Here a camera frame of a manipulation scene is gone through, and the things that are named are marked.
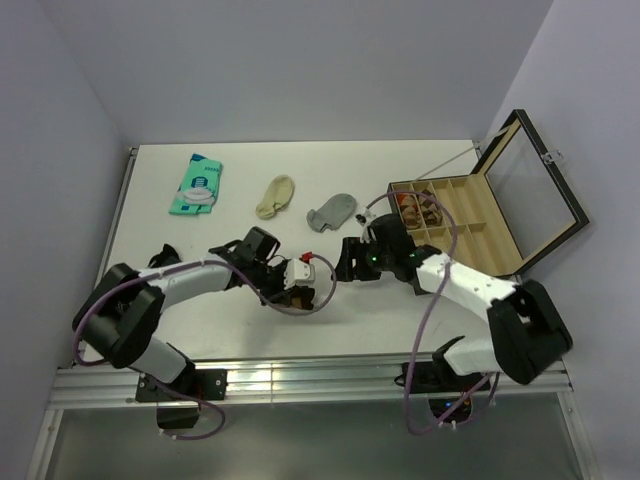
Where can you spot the rolled brown argyle sock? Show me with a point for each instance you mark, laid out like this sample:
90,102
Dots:
430,211

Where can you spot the aluminium frame rail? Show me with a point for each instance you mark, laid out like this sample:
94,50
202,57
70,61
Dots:
300,380

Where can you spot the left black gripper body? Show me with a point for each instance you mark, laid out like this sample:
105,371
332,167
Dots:
270,280

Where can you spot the cream ankle sock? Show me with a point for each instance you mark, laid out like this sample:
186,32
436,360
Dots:
276,197

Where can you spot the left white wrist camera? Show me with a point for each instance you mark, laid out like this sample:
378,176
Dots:
298,273

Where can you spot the brown argyle sock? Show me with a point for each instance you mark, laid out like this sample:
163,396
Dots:
430,211
301,302

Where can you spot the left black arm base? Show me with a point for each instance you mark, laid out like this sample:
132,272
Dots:
181,404

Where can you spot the rolled orange argyle sock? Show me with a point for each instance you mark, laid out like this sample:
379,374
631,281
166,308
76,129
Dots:
409,211

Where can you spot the teal patterned sock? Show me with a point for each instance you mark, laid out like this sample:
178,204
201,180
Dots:
199,188

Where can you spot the black blue sock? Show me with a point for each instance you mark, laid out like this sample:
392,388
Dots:
166,257

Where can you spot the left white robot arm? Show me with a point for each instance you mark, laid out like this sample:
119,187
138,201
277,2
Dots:
122,314

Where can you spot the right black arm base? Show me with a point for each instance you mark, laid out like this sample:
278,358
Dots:
428,379

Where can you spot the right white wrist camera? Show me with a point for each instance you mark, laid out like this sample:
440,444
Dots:
364,218

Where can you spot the grey ankle sock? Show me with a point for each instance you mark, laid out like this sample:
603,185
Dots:
332,214

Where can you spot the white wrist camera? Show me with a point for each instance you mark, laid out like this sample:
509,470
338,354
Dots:
298,273
364,218

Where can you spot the black compartment storage box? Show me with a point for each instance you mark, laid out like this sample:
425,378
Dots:
510,212

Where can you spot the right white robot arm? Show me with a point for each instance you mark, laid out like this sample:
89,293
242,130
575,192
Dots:
526,333

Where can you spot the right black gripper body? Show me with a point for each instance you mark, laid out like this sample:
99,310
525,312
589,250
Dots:
371,259

